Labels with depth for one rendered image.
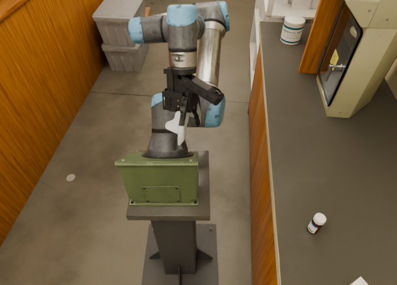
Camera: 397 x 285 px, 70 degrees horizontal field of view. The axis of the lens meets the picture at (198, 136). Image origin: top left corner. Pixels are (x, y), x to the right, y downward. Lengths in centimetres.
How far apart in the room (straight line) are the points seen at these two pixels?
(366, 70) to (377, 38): 15
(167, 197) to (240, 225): 114
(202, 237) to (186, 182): 112
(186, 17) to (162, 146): 45
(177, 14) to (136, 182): 57
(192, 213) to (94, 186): 142
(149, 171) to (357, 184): 85
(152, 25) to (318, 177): 88
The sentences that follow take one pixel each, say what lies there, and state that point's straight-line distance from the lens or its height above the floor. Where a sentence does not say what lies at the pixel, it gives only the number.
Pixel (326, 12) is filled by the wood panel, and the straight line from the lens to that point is 167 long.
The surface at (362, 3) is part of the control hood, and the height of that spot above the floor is 150.
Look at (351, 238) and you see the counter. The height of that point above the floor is 94.
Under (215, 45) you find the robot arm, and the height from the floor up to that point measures 138.
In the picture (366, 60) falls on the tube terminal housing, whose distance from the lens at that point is 141.
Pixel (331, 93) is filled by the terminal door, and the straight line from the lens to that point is 151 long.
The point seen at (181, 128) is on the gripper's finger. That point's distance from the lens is 76.
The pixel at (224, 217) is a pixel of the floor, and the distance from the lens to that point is 216.
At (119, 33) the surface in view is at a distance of 321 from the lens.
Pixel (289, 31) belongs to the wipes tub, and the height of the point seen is 103.
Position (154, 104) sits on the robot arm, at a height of 127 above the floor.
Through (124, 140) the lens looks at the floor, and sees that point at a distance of 266.
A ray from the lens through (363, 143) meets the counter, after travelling 152.
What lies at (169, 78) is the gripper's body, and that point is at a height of 147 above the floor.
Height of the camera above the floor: 194
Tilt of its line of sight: 48 degrees down
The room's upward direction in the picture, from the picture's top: straight up
